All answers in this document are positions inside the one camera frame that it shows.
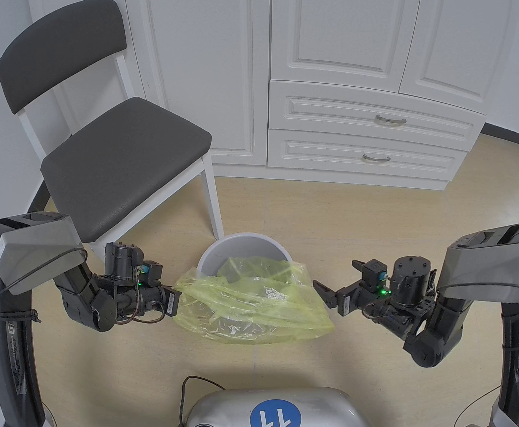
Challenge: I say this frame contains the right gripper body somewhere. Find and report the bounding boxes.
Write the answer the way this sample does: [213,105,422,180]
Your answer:
[336,282,396,318]

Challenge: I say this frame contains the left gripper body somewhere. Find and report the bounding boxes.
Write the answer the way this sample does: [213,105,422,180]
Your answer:
[127,284,181,319]

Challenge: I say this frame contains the yellow plastic bag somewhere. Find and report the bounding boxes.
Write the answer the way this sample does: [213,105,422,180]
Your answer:
[172,258,335,345]

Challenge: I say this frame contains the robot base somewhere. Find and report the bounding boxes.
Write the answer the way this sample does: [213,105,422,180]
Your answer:
[188,387,369,427]

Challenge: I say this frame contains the white trash bin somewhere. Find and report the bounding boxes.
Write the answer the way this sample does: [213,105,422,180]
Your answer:
[196,232,294,324]

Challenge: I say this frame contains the white chair grey cushions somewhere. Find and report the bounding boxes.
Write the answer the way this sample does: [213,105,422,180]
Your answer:
[0,0,224,261]

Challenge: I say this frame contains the white wardrobe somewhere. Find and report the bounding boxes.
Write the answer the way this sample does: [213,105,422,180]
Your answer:
[25,0,519,191]

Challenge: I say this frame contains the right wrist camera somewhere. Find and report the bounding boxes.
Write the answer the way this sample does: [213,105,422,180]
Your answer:
[361,259,390,291]

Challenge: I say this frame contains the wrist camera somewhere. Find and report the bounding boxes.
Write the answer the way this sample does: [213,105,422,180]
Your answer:
[361,259,390,291]
[138,262,164,287]

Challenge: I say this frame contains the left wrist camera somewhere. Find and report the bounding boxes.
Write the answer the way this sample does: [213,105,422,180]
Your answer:
[138,262,164,287]

